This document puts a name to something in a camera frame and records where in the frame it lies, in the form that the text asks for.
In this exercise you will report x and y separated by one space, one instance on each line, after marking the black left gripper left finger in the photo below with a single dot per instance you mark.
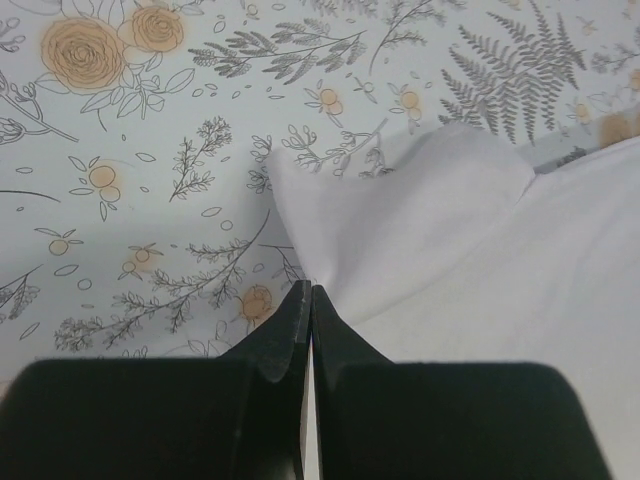
237 416

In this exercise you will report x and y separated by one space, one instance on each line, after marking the floral patterned table mat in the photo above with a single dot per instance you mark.
136 212

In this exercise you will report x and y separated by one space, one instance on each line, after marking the white t shirt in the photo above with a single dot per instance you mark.
464 253

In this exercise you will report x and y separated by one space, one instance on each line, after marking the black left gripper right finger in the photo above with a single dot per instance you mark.
377 419

